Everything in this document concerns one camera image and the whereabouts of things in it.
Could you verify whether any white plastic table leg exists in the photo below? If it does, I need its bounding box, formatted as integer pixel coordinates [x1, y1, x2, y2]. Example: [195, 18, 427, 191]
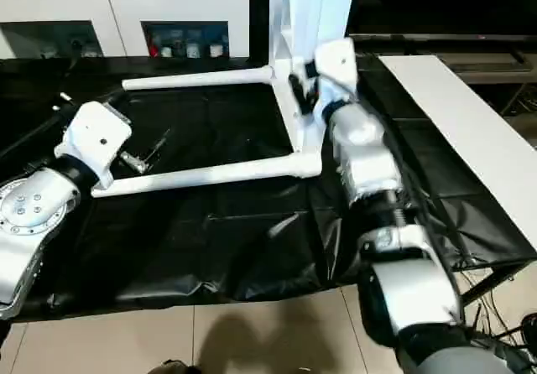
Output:
[90, 152, 325, 199]
[121, 65, 276, 91]

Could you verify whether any white plastic table top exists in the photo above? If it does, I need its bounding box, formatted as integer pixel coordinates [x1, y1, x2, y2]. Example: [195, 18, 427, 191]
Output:
[267, 0, 360, 178]

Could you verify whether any black mat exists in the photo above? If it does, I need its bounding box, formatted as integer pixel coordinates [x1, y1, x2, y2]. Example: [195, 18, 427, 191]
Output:
[0, 53, 537, 320]

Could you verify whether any white cabinet with glass doors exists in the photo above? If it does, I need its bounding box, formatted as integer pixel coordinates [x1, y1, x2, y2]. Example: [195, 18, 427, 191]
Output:
[0, 0, 252, 60]

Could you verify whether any black bar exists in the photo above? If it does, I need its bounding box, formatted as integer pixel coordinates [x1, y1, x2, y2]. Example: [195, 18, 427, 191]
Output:
[349, 33, 537, 43]

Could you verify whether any white board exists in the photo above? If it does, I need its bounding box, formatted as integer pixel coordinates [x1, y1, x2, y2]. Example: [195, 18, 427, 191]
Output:
[377, 54, 537, 257]

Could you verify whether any black robot left foot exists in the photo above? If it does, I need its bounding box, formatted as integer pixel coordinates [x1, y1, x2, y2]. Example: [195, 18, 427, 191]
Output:
[149, 359, 199, 374]

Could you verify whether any black stand leg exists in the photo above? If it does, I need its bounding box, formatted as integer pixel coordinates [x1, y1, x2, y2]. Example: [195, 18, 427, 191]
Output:
[458, 260, 537, 304]

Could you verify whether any black floor device white label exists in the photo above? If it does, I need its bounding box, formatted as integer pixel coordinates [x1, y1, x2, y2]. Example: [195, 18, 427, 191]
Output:
[473, 314, 537, 374]

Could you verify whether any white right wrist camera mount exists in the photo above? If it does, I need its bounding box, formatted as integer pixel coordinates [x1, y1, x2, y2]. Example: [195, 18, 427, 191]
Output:
[313, 37, 360, 126]

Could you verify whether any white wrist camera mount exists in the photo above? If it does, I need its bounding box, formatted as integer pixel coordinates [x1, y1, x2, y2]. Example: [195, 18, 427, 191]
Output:
[313, 37, 360, 126]
[54, 101, 134, 190]

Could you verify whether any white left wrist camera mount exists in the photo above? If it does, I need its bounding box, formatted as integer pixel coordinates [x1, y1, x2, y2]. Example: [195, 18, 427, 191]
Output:
[54, 101, 134, 190]

